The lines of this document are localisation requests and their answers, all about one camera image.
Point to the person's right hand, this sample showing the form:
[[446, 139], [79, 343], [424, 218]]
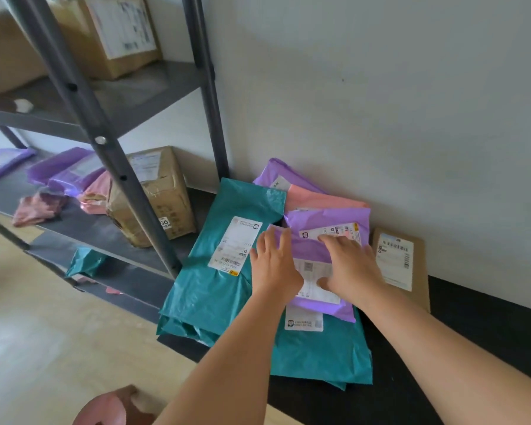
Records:
[[354, 274]]

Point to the person's left hand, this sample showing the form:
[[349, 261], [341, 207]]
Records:
[[274, 274]]

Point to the purple mailer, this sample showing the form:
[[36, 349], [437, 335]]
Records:
[[305, 219], [307, 252], [274, 172]]

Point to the small brown cardboard box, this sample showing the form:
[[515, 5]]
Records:
[[420, 261]]

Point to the pink mailer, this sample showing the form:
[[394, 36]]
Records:
[[327, 201]]

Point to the teal package long label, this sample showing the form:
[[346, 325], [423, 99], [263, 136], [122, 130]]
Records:
[[194, 287]]

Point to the plain teal package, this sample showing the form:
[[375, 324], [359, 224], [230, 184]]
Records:
[[190, 331]]

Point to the bulky taped cardboard box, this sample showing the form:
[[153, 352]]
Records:
[[172, 194]]

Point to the pale cardboard box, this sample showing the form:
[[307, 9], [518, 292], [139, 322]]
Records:
[[128, 26]]

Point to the person's right forearm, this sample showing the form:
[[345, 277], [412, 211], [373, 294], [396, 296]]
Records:
[[460, 362]]

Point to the person's left forearm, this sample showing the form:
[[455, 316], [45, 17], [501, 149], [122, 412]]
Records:
[[221, 371]]

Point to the black low metal table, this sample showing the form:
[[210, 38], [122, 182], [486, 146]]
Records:
[[469, 331]]

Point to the red-brown plastic stool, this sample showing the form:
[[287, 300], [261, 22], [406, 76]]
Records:
[[102, 411]]

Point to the black metal shelf rack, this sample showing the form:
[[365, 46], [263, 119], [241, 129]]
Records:
[[84, 97]]

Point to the small white paper scrap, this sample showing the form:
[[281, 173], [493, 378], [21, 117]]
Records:
[[24, 106]]

